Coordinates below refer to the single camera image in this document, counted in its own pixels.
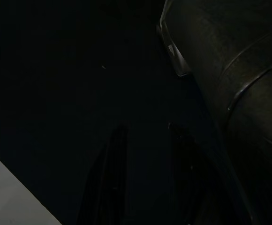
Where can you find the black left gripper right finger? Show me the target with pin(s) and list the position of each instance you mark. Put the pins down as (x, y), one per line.
(185, 182)

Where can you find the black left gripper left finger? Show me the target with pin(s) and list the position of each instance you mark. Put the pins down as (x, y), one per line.
(117, 175)

